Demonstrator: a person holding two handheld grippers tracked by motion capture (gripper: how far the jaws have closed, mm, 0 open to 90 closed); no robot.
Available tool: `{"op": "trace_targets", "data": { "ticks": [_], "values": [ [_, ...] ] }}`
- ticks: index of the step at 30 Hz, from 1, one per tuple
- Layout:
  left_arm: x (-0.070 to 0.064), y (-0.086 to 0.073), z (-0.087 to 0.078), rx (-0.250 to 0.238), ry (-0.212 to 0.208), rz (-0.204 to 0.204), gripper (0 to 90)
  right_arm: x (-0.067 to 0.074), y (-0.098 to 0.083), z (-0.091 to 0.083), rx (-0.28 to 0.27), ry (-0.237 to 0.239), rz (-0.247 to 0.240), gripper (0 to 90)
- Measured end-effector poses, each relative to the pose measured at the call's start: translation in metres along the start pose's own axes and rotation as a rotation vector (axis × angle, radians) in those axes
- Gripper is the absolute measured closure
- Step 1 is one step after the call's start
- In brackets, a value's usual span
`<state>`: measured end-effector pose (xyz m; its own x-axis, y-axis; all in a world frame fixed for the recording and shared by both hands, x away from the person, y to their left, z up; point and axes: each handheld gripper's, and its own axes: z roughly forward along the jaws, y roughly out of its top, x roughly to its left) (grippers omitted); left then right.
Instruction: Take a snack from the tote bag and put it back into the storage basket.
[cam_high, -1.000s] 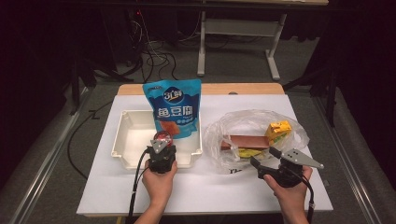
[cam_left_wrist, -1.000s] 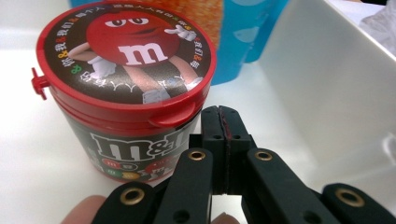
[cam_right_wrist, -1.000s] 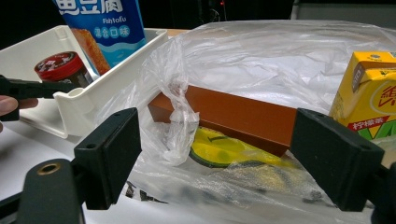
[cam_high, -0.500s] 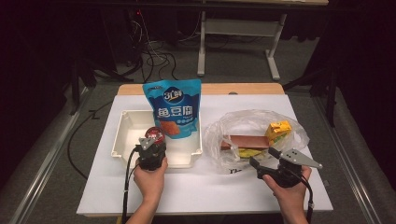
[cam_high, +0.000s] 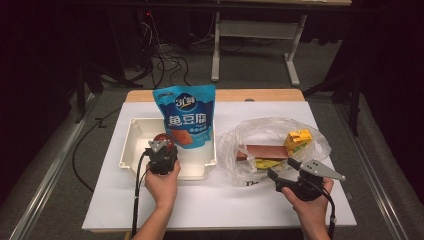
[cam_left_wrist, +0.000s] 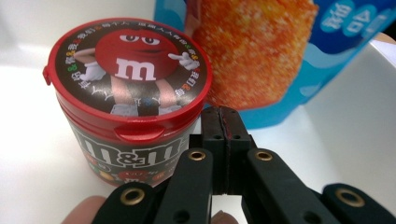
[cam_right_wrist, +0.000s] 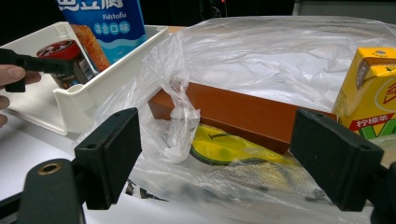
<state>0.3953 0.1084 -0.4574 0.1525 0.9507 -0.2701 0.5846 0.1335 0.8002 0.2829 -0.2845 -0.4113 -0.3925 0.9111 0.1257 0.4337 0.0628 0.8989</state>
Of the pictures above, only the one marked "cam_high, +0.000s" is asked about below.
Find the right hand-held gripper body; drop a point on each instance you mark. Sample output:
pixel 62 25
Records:
pixel 306 185

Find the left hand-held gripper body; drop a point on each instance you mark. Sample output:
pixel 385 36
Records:
pixel 161 160

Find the red can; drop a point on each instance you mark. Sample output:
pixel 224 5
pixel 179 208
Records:
pixel 165 137

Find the yellow juice carton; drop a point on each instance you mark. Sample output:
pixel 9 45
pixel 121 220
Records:
pixel 296 140

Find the long brown box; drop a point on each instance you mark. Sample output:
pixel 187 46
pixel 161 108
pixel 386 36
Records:
pixel 266 151

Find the white plastic tray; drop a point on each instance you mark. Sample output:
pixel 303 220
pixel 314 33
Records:
pixel 196 163

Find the clear plastic bag smiley print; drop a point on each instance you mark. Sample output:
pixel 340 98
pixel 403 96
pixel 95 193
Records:
pixel 263 130

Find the blue snack pouch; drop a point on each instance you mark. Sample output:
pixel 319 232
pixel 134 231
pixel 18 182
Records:
pixel 186 110

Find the person's right hand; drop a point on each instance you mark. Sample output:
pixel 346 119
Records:
pixel 310 210

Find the person's left hand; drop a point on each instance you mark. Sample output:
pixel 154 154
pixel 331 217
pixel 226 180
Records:
pixel 163 186

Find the white table mat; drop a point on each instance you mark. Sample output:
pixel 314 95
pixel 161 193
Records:
pixel 216 206

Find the black stand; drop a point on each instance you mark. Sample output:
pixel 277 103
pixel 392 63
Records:
pixel 81 86
pixel 355 110

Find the white-legged desk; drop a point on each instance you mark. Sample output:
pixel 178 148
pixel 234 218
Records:
pixel 253 30

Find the metal floor rail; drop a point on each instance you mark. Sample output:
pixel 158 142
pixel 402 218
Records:
pixel 383 203
pixel 50 173

